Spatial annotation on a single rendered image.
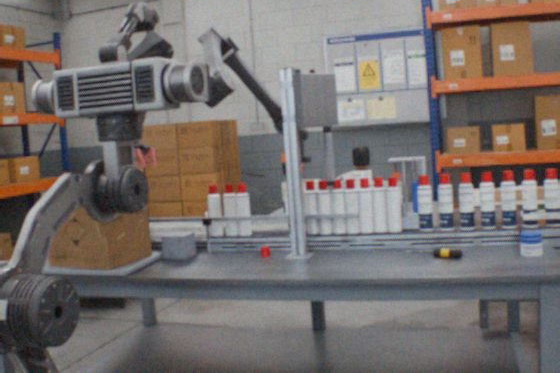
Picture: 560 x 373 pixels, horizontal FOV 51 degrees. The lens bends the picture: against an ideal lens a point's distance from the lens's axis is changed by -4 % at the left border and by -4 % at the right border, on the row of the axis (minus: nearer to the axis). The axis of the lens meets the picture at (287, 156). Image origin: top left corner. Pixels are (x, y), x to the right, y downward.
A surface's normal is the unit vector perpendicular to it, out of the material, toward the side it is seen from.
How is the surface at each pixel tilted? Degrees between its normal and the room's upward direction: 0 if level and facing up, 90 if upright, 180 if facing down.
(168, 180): 90
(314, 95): 90
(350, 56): 90
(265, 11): 90
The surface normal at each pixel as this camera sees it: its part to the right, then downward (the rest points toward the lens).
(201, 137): -0.19, 0.07
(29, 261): 0.95, -0.05
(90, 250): -0.43, 0.07
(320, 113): 0.64, 0.00
